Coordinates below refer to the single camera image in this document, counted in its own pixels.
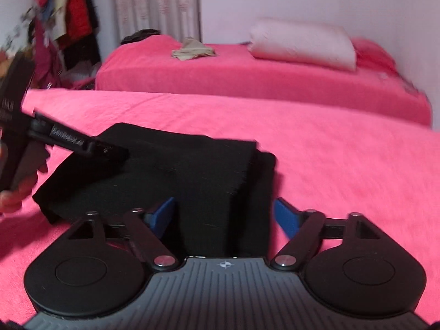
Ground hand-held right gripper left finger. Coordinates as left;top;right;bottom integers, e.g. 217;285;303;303
65;197;181;271

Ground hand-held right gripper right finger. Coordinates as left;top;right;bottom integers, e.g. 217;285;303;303
270;197;383;271

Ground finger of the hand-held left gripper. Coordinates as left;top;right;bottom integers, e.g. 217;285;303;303
28;109;130;166

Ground black knit pants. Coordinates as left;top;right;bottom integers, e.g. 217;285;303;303
32;123;277;259

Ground person's left hand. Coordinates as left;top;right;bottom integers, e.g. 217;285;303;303
0;144;49;215

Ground pink bed blanket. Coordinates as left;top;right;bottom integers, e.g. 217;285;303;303
94;34;433;126
0;89;440;325

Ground colourful hanging clothes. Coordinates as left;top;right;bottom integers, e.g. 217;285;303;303
0;0;71;92

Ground red hanging garment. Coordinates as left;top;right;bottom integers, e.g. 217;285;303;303
65;0;94;40

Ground dark crumpled cloth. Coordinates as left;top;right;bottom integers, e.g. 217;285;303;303
120;29;161;45

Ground beige crumpled cloth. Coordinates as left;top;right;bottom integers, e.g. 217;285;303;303
171;37;217;62

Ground patterned lace curtain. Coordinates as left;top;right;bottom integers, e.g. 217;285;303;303
113;0;202;42

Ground folded pale pink quilt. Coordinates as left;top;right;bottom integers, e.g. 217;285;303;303
249;17;357;73

